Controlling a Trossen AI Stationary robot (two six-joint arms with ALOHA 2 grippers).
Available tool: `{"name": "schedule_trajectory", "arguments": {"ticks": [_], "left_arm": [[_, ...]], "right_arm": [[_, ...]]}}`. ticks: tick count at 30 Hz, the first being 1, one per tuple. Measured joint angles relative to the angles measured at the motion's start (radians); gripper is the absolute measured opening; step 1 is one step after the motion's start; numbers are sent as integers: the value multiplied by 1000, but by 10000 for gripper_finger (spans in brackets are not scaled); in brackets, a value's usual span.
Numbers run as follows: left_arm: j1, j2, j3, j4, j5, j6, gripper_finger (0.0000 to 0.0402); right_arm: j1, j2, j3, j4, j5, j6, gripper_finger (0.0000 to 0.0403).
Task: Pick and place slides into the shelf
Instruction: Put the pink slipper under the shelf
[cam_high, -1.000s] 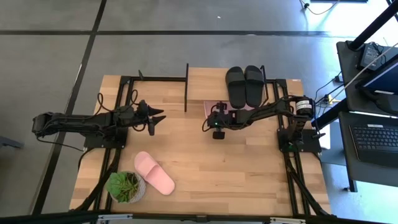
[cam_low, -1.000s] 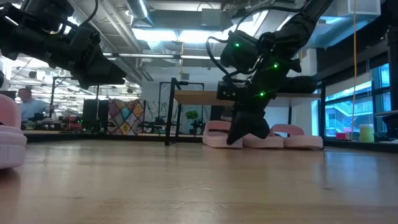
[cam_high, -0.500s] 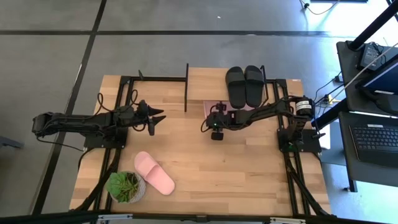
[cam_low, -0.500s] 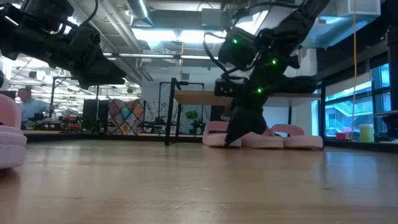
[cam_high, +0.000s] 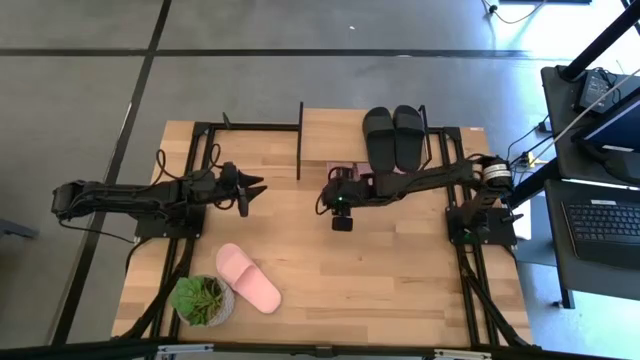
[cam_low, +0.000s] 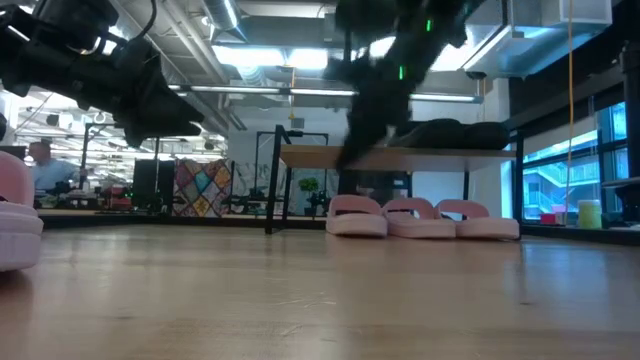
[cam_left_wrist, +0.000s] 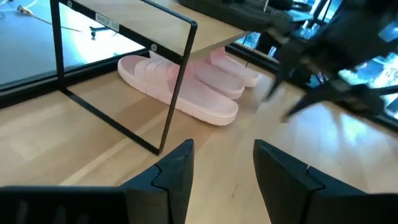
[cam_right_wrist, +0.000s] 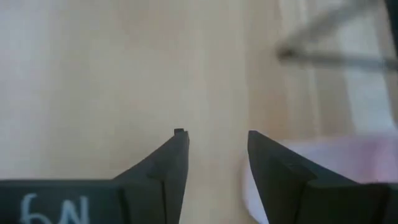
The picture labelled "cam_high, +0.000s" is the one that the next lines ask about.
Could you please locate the green succulent in white pot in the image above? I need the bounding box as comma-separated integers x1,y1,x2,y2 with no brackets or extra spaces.
168,273,236,329

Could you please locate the wooden shelf with black legs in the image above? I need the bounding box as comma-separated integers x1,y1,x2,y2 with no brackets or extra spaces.
297,101,434,182

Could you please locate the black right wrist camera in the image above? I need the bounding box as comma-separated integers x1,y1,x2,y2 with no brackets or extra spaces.
330,212,354,233

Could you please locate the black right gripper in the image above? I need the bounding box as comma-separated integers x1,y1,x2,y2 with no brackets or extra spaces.
319,166,375,216

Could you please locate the black diagonal pole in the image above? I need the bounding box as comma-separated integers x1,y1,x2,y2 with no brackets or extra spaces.
507,157,564,209
559,0,640,84

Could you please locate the black crossbeam with silver brackets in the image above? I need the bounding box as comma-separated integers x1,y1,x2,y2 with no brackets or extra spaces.
0,338,640,360

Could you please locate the black slide sandal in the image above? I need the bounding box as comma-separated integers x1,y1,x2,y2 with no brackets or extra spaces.
392,104,427,174
362,106,400,175

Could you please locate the black metal table frame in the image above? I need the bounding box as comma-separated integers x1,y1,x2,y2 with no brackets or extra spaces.
117,112,536,351

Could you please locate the black floor cable with plug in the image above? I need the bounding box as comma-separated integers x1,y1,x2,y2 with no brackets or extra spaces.
480,0,547,26

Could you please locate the black laptop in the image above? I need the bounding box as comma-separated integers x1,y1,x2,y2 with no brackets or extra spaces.
543,178,640,271

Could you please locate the white cable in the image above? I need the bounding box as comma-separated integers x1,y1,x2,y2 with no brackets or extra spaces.
549,67,640,146

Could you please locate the grey chair leg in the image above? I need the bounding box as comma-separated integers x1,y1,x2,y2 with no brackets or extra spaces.
0,217,40,242

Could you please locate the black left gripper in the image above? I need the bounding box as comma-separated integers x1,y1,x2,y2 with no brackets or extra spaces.
213,160,269,207

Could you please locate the black computer monitor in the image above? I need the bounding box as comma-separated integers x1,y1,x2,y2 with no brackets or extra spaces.
571,97,640,184

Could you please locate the black desk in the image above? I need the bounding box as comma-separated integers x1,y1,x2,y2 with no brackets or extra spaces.
539,64,640,309

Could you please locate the black power adapter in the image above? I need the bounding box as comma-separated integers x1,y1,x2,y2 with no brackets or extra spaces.
574,67,619,114

